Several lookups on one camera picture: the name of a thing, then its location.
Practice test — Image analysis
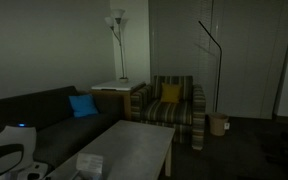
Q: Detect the yellow throw pillow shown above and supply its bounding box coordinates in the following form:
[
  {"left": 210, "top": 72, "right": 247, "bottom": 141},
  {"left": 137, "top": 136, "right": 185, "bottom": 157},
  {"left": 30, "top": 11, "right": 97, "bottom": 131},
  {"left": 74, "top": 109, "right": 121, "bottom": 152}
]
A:
[{"left": 160, "top": 82, "right": 183, "bottom": 104}]

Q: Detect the thin black floor lamp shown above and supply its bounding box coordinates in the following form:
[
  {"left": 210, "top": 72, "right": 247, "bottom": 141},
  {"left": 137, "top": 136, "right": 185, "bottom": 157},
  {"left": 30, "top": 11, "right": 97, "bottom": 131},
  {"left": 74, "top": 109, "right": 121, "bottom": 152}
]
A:
[{"left": 198, "top": 20, "right": 224, "bottom": 113}]

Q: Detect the white two-shade lamp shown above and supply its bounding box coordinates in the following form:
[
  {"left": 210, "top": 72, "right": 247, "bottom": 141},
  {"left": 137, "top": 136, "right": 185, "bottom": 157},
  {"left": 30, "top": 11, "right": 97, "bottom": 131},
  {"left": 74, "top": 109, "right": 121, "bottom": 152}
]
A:
[{"left": 104, "top": 8, "right": 130, "bottom": 84}]

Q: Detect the white printed paper sheet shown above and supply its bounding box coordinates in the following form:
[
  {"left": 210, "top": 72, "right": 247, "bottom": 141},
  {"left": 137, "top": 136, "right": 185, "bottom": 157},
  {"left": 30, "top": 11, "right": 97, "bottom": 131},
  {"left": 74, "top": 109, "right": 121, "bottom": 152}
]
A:
[{"left": 75, "top": 152, "right": 104, "bottom": 175}]

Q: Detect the wooden side table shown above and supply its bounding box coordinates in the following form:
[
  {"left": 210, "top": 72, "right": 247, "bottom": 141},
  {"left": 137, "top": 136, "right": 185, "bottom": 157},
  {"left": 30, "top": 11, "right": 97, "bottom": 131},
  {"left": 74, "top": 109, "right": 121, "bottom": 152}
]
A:
[{"left": 83, "top": 81, "right": 147, "bottom": 122}]

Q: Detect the blue throw pillow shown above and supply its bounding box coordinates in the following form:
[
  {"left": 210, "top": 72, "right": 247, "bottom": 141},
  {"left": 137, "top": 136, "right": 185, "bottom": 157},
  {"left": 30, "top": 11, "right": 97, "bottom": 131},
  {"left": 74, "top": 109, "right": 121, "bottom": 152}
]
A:
[{"left": 68, "top": 93, "right": 100, "bottom": 119}]

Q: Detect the tan waste basket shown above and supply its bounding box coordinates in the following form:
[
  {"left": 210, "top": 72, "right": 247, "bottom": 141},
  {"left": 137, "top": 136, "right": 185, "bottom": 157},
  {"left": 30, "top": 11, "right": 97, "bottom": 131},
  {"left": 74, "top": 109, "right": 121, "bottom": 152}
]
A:
[{"left": 207, "top": 112, "right": 231, "bottom": 137}]

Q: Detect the dark patterned fabric sofa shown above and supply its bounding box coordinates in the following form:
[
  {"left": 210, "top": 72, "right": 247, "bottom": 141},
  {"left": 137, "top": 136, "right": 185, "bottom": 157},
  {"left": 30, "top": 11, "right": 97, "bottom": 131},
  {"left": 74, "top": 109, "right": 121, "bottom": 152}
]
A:
[{"left": 0, "top": 85, "right": 127, "bottom": 174}]

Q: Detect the striped armchair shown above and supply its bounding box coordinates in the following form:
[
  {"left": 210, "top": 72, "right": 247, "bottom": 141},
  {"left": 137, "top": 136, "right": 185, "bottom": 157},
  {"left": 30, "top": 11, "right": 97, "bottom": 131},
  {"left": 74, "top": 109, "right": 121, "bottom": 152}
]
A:
[{"left": 130, "top": 75, "right": 207, "bottom": 151}]

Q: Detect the white flat board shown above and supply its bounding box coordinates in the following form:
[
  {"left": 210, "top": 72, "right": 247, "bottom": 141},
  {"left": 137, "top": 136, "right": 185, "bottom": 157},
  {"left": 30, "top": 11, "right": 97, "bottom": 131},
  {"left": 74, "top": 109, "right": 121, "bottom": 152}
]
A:
[{"left": 90, "top": 79, "right": 147, "bottom": 92}]

